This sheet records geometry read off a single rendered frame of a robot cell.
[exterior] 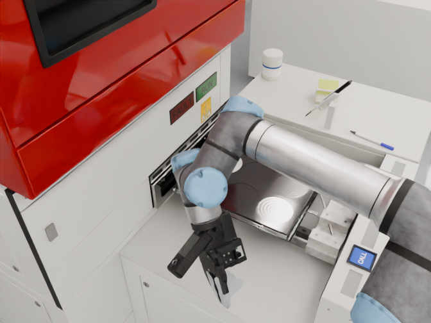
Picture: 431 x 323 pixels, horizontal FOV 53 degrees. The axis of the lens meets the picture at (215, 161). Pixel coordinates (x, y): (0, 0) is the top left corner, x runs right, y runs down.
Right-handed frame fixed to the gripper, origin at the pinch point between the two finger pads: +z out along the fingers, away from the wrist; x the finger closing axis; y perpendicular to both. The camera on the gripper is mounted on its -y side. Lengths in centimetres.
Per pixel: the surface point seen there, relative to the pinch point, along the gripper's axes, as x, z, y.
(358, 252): -11.7, -1.2, 31.2
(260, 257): 12.5, 0.4, 19.0
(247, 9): 310, -109, 243
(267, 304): 2.6, 7.3, 12.0
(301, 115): 29, -29, 57
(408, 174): -2, -8, 63
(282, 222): 9.2, -7.2, 26.4
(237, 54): 247, -64, 176
